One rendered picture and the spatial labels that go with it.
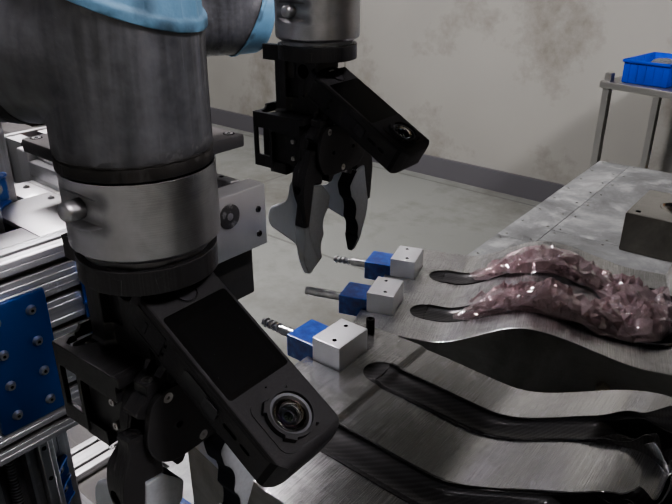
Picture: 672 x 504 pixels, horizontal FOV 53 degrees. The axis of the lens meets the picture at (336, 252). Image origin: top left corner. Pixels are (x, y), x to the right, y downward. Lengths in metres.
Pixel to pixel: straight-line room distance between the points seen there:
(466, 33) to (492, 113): 0.45
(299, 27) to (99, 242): 0.32
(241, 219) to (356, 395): 0.34
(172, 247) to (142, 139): 0.05
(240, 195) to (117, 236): 0.58
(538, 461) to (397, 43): 3.69
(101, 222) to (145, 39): 0.08
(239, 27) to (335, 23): 0.38
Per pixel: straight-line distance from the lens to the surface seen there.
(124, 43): 0.29
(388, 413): 0.65
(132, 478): 0.38
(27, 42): 0.31
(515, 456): 0.61
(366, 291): 0.89
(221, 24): 0.95
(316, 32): 0.59
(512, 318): 0.81
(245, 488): 0.46
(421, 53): 4.06
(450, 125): 4.02
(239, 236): 0.91
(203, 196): 0.33
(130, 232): 0.32
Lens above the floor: 1.29
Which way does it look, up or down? 25 degrees down
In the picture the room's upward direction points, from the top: straight up
